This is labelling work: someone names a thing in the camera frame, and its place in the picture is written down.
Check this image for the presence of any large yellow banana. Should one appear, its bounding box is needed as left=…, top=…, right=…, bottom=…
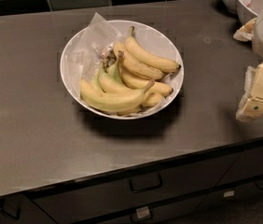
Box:
left=80, top=79, right=155, bottom=113

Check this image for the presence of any small lower right banana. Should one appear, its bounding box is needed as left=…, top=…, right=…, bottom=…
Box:
left=142, top=91, right=163, bottom=107

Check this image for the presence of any top yellow banana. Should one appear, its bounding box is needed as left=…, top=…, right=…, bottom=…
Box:
left=124, top=26, right=181, bottom=73

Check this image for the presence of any white bowl with bananas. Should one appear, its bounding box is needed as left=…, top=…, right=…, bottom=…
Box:
left=60, top=20, right=184, bottom=120

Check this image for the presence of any greenish middle banana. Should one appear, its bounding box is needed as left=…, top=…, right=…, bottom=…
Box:
left=98, top=51, right=130, bottom=93

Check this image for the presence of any dark right drawer front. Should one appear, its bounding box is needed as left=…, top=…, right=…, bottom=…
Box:
left=217, top=147, right=263, bottom=186

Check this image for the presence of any dark drawer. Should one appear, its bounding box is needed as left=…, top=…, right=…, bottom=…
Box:
left=217, top=147, right=263, bottom=186
left=0, top=194, right=56, bottom=224
left=35, top=154, right=237, bottom=224
left=75, top=175, right=263, bottom=224

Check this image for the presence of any dark middle drawer front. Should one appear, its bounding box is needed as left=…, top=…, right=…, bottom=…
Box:
left=35, top=154, right=237, bottom=224

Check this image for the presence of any lower dark drawer front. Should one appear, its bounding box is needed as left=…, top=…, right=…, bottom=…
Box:
left=75, top=175, right=263, bottom=224

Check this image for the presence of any dark left drawer front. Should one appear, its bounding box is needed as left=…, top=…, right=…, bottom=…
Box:
left=0, top=194, right=56, bottom=224

